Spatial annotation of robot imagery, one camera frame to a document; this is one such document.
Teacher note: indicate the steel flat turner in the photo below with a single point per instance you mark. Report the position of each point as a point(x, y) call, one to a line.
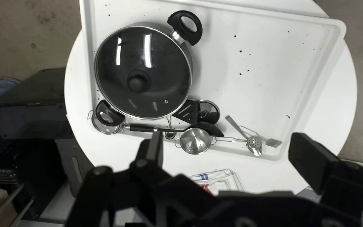
point(274, 141)

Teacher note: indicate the black box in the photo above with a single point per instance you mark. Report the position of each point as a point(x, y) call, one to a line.
point(34, 108)

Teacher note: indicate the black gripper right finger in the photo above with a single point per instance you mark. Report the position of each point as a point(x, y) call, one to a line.
point(314, 161)

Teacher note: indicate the steel ladle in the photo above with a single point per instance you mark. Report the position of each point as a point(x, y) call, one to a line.
point(195, 140)

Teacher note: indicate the black cooking pot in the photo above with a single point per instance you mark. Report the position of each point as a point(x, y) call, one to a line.
point(196, 35)

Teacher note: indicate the black round spoon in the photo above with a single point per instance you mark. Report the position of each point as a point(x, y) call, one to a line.
point(210, 111)

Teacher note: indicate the white plastic tray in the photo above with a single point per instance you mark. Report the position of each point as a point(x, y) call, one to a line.
point(253, 63)

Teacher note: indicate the white towel with stripes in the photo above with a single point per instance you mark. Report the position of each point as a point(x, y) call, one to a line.
point(221, 176)

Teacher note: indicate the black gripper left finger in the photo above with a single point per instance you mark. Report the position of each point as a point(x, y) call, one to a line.
point(153, 148)

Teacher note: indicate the steel spoon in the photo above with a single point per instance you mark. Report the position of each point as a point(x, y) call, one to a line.
point(237, 127)

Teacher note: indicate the black slotted spatula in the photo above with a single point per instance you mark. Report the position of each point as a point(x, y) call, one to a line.
point(187, 111)

